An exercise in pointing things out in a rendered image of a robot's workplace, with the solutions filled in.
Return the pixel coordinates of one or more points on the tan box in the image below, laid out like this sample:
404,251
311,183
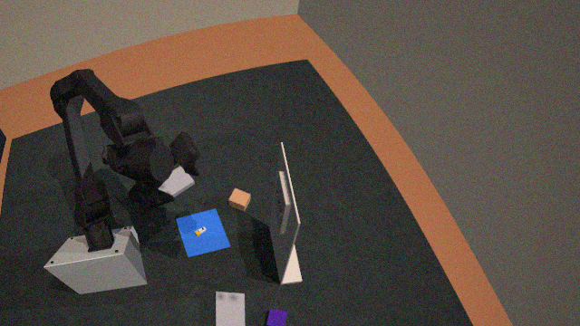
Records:
239,199

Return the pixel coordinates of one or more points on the purple square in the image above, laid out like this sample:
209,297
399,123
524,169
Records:
276,318

